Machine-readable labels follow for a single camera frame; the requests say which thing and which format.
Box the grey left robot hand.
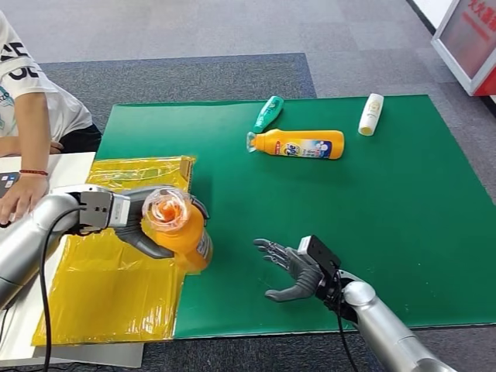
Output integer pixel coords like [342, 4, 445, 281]
[114, 184, 211, 260]

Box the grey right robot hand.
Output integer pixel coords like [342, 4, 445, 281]
[253, 237, 324, 304]

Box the orange bottle with white label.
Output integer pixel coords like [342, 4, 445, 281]
[141, 187, 213, 274]

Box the orange bottle with blue label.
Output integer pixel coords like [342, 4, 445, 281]
[246, 129, 345, 160]

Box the green bottle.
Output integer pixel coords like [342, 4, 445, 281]
[253, 95, 285, 135]

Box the yellow plastic sheet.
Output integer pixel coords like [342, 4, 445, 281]
[32, 155, 196, 347]

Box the green mat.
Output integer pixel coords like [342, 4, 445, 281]
[95, 95, 496, 341]

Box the person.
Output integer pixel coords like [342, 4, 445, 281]
[0, 10, 103, 227]

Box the laptop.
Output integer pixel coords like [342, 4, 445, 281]
[0, 171, 20, 198]

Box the white framed red sign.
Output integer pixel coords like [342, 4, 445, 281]
[430, 0, 496, 98]

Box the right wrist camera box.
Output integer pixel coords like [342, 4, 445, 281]
[297, 235, 341, 281]

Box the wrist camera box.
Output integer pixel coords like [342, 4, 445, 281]
[79, 191, 131, 230]
[297, 235, 341, 281]

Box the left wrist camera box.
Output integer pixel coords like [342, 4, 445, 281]
[79, 191, 131, 230]

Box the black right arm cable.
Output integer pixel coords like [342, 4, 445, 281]
[334, 277, 359, 372]

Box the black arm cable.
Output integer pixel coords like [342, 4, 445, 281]
[39, 205, 85, 372]
[334, 277, 359, 372]

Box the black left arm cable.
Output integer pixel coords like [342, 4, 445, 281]
[39, 205, 85, 372]

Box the person's hand with bracelet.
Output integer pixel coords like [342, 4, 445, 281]
[0, 174, 50, 226]

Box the person's forearm with bracelet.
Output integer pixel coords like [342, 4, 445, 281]
[14, 92, 51, 173]

